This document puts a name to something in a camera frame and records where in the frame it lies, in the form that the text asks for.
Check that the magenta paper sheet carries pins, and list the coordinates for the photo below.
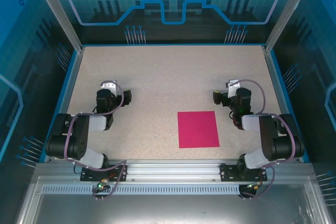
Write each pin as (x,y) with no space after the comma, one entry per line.
(198,129)

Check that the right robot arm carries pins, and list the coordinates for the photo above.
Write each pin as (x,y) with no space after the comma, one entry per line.
(267,134)

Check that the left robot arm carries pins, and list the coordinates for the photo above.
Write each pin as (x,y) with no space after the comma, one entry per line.
(78,134)

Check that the sheet metal panel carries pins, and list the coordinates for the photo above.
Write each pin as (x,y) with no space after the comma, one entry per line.
(170,211)

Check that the blue side border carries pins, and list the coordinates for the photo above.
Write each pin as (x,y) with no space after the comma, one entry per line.
(60,103)
(284,90)

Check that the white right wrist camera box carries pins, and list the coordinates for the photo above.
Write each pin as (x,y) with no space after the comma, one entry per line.
(233,87)

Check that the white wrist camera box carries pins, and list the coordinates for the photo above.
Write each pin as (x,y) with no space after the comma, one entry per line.
(233,87)
(109,85)

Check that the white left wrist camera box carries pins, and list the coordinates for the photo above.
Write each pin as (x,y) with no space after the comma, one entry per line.
(109,85)

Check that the aluminium side rail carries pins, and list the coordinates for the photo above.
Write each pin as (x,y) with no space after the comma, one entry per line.
(277,90)
(65,103)

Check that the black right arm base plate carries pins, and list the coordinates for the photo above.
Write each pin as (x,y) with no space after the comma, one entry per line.
(228,172)

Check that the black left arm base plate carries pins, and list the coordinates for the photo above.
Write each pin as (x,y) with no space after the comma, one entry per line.
(90,175)

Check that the aluminium mounting rail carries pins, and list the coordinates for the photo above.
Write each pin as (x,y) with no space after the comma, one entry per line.
(173,171)

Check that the aluminium frame post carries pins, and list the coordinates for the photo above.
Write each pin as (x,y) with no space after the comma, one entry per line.
(284,16)
(63,16)

